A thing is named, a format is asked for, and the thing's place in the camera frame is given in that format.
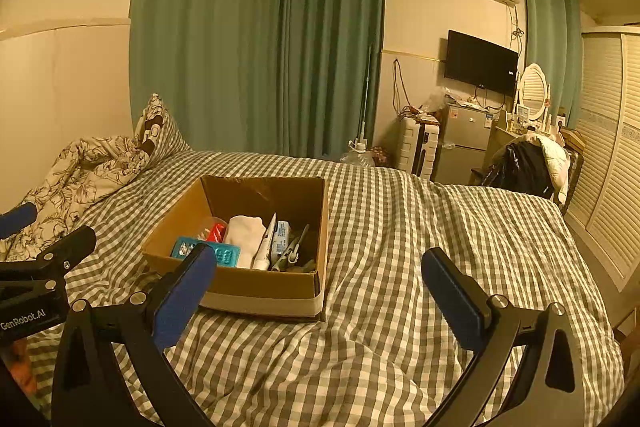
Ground red small packet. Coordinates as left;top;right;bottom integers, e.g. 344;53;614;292
206;222;227;243

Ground teal blister pack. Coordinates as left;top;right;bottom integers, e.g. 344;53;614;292
170;236;240;268

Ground white socks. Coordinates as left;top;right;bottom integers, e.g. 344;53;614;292
224;216;266;269

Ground white purple cream tube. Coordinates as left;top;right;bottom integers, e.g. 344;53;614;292
252;213;278;271

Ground blue tissue packet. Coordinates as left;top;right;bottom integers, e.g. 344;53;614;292
270;221;291;262

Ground grey cable bundle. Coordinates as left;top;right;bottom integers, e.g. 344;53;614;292
269;223;319;275

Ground person's left hand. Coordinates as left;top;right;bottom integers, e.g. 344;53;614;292
1;338;37;397

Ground floral crumpled duvet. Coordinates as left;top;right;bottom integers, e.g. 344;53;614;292
1;135;155;261

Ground wooden stool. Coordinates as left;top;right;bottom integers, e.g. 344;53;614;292
613;306;639;369

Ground grey checkered bed cover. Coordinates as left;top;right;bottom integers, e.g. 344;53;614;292
24;149;626;427

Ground checkered pillow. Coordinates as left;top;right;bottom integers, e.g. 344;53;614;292
134;93;191;161

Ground white louvered wardrobe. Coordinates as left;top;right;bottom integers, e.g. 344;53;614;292
567;26;639;294

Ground black and white jacket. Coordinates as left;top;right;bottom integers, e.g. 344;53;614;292
480;133;572;207

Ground open cardboard box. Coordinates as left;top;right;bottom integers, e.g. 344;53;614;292
142;176;329;319

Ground wooden dressing table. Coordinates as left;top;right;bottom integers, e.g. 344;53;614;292
483;124;521;167

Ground grey mini fridge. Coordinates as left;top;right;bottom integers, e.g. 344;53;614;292
432;104;492;185

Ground white suitcase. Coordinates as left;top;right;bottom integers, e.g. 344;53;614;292
396;115;440;180

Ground oval white vanity mirror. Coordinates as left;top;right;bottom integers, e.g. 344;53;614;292
516;63;550;120

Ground clear water jug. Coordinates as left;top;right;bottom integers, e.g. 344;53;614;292
340;140;375;167

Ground green side curtain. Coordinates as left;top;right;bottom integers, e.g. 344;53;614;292
525;0;582;129

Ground black wall television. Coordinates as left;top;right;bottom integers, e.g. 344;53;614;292
444;30;518;98

